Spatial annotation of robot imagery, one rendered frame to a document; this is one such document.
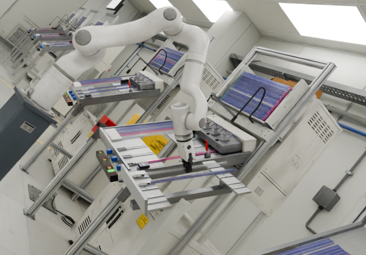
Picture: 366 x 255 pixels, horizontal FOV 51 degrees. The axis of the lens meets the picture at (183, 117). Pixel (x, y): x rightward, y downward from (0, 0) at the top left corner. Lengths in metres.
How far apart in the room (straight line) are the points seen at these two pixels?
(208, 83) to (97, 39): 2.01
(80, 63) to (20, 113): 0.35
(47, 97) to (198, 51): 0.70
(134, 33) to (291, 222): 2.48
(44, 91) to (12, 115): 0.17
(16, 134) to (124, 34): 0.65
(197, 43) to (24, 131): 0.86
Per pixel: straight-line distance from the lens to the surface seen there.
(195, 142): 2.31
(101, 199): 2.67
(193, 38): 1.74
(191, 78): 1.69
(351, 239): 1.60
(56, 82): 1.79
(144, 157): 2.10
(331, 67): 2.33
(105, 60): 6.60
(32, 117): 1.80
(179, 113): 1.66
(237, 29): 5.70
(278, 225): 3.75
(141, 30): 1.76
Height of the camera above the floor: 1.00
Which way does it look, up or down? 3 degrees up
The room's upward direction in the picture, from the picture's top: 41 degrees clockwise
